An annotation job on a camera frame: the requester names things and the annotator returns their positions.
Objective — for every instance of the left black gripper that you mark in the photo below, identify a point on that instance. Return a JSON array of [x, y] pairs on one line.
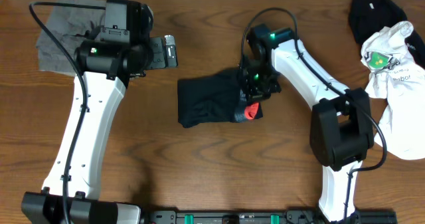
[[159, 47]]

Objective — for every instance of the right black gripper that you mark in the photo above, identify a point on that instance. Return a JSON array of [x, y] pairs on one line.
[[252, 94]]

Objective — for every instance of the black leggings red waistband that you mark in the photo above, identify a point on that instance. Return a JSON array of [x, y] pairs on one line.
[[214, 98]]

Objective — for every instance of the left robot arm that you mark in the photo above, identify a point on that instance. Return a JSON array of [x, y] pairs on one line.
[[104, 66]]

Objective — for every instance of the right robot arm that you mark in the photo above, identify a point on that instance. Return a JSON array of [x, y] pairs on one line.
[[340, 133]]

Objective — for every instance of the folded gray pants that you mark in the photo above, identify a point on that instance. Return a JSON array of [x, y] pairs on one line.
[[71, 26]]

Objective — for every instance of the black t-shirt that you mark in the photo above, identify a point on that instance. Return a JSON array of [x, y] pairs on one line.
[[366, 17]]

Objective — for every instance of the white printed t-shirt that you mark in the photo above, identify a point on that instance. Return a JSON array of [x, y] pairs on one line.
[[396, 78]]

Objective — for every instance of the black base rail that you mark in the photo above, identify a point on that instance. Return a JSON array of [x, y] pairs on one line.
[[300, 216]]

